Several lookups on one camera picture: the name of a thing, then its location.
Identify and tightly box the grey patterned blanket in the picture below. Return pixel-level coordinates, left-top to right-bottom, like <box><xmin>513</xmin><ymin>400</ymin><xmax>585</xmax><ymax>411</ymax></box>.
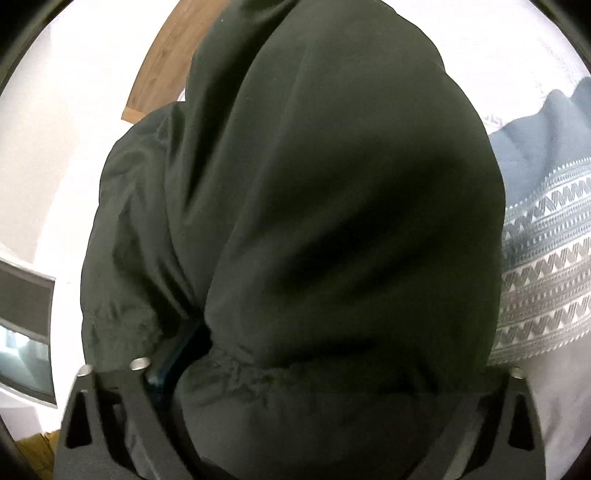
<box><xmin>487</xmin><ymin>76</ymin><xmax>591</xmax><ymax>365</ymax></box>

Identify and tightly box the dark green jacket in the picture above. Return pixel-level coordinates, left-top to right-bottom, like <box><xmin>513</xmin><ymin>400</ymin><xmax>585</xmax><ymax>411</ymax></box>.
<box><xmin>81</xmin><ymin>0</ymin><xmax>506</xmax><ymax>480</ymax></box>

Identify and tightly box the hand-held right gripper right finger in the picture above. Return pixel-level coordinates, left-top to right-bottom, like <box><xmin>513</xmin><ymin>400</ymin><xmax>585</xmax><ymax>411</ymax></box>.
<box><xmin>429</xmin><ymin>364</ymin><xmax>555</xmax><ymax>480</ymax></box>

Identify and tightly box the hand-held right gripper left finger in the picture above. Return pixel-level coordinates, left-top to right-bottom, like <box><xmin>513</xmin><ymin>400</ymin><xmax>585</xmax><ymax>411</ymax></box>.
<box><xmin>54</xmin><ymin>323</ymin><xmax>205</xmax><ymax>480</ymax></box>

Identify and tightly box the white textured bedspread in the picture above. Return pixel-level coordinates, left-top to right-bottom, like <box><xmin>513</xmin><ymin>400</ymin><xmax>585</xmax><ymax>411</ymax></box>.
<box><xmin>397</xmin><ymin>0</ymin><xmax>591</xmax><ymax>139</ymax></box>

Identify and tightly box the grey bed sheet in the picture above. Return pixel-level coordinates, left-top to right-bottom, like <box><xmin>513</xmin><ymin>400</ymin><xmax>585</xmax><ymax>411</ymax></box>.
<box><xmin>522</xmin><ymin>330</ymin><xmax>591</xmax><ymax>464</ymax></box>

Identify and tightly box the dark framed window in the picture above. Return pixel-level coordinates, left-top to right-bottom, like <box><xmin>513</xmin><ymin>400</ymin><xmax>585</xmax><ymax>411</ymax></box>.
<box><xmin>0</xmin><ymin>258</ymin><xmax>57</xmax><ymax>407</ymax></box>

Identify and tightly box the wooden headboard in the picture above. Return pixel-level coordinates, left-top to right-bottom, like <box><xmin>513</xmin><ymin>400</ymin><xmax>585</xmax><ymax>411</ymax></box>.
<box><xmin>121</xmin><ymin>0</ymin><xmax>232</xmax><ymax>123</ymax></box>

